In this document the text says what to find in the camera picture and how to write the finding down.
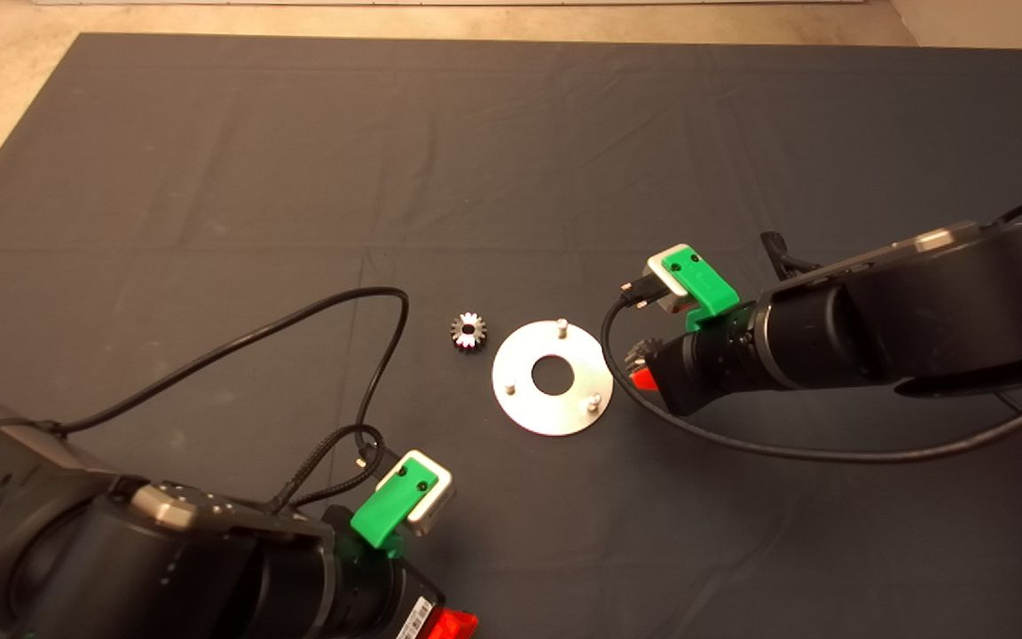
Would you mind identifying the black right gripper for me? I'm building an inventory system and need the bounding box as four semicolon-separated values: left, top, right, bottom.
631;302;774;416

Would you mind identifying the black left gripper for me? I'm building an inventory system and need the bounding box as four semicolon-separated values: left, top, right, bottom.
325;506;479;639

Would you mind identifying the round metal carrier plate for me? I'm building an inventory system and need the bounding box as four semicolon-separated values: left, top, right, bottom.
491;318;615;438

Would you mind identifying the dark grey table cloth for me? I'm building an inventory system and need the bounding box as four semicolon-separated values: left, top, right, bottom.
0;34;1022;639

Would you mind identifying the right smooth black camera cable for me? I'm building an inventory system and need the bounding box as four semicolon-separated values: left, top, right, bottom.
601;188;1022;464

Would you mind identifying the smooth black camera cable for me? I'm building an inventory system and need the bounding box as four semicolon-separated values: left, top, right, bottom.
50;286;410;469
601;188;1022;464

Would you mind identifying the right silver camera box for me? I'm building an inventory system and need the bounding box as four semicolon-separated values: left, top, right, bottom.
644;246;698;313

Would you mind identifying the silver camera box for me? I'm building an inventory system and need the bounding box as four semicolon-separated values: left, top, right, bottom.
644;246;698;313
376;450;456;537

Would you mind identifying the right green camera mount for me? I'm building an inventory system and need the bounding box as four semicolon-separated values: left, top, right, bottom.
660;246;741;334

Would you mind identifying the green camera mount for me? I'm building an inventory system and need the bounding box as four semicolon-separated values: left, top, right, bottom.
350;457;439;558
660;246;741;334

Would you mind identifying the left silver camera box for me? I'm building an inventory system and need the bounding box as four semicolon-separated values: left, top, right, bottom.
376;450;456;537

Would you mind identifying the left green camera mount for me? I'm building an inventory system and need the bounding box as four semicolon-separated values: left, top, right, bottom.
350;457;439;558

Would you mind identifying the right braided cable loop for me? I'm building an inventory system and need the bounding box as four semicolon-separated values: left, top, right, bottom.
759;231;822;276

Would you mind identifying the left thin braided cable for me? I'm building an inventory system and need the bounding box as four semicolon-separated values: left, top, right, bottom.
267;424;388;516

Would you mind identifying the left smooth black camera cable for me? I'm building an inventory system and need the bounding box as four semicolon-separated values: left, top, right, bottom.
50;286;410;469

